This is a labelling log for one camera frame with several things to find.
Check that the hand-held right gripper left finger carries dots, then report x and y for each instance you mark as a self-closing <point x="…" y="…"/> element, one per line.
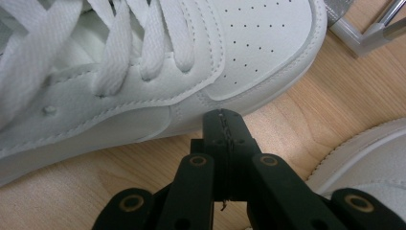
<point x="214" y="134"/>

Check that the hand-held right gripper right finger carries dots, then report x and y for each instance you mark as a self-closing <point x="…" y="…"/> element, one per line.
<point x="241" y="134"/>

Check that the white sneaker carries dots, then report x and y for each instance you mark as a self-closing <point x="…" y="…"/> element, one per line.
<point x="127" y="80"/>
<point x="367" y="159"/>

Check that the metal shoe rack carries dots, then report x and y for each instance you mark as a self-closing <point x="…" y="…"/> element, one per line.
<point x="360" y="38"/>

